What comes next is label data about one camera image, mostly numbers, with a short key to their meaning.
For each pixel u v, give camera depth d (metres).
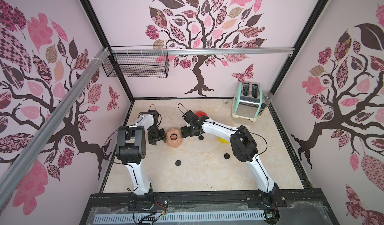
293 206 0.73
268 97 1.03
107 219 0.70
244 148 0.57
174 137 0.88
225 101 1.17
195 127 0.73
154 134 0.83
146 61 0.95
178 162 0.87
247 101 0.95
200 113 0.99
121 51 0.91
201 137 0.97
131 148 0.52
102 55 0.81
